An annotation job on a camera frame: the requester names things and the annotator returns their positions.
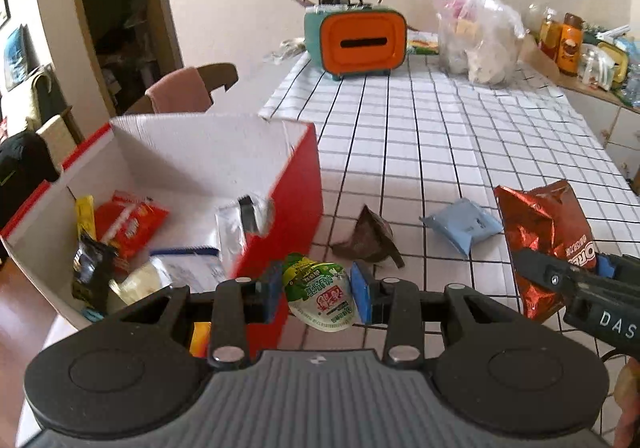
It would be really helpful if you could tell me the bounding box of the white blue snack packet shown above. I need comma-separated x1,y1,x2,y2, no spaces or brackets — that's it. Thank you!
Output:
150,246,227,293

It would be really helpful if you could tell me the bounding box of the dark brown snack wrapper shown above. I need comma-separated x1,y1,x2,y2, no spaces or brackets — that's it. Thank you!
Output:
330,205,405,269

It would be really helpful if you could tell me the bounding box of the red Oreo snack bag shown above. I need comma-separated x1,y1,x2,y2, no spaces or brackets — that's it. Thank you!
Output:
493,179,599,323

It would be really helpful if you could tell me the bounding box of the green jelly cup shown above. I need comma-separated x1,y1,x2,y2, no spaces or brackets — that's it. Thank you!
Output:
282,253,356,333

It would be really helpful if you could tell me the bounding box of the silver foil packet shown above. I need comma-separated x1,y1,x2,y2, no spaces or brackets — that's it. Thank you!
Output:
216,194,274,278

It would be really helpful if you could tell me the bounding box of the light blue snack packet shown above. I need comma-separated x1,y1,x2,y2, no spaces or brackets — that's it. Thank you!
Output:
420,197,503,258

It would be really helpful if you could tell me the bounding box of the yellow stick snack packet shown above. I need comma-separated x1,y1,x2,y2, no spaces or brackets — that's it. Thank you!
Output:
75,195,96,240

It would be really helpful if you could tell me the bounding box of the black snack packet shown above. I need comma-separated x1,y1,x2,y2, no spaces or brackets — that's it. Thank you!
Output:
72,231,117,315

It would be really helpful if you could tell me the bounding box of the white green snack packet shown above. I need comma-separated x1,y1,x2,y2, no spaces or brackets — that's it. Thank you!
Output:
108,261,171,305

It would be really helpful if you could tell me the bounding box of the red snack packet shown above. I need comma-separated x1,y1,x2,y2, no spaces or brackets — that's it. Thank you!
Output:
94,191,169,273

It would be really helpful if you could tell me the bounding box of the white checkered tablecloth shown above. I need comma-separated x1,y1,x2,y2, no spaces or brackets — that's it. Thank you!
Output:
257,56,639,309

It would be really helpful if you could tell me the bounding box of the white side cabinet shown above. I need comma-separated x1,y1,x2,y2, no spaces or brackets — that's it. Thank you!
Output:
520,35,639,193

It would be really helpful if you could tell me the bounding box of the red white cardboard box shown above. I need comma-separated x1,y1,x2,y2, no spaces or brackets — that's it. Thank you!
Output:
1,114,323,329

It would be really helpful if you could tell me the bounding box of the orange jar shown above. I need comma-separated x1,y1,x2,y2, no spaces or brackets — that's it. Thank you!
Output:
556,12,584,77

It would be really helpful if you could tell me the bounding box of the wooden chair with pink cloth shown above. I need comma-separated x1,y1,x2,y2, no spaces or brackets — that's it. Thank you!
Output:
125,63,239,115

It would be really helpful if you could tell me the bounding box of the pink cloth on chair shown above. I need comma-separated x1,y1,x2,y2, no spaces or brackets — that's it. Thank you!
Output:
145,66,212,114

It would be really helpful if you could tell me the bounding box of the sofa with clothes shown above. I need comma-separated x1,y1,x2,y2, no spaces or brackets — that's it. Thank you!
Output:
1,66,84,226

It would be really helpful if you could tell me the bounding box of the teal orange desk organizer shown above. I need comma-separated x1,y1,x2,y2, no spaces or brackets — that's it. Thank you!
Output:
304,4,408,79

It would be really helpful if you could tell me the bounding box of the clear plastic bag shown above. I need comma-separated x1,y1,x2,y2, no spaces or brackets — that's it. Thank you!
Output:
434,0,526,86

